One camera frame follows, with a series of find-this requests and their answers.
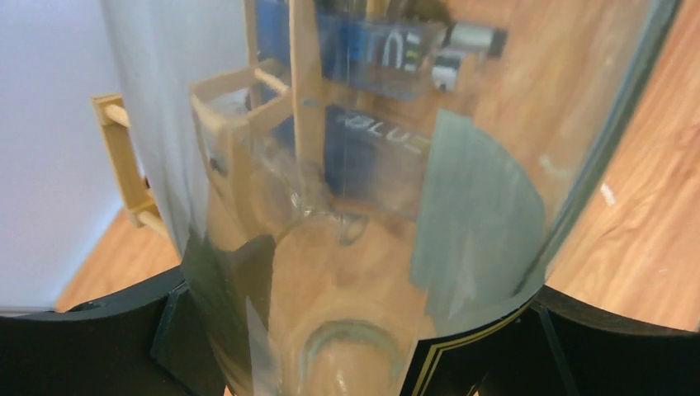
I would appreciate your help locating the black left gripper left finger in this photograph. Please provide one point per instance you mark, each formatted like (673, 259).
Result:
(146, 339)

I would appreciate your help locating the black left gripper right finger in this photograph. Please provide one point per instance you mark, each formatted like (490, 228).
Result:
(558, 345)

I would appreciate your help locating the clear bottle with black label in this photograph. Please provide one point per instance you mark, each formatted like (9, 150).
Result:
(363, 193)

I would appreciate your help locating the wooden lattice wine rack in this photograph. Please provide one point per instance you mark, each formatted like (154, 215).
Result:
(137, 198)

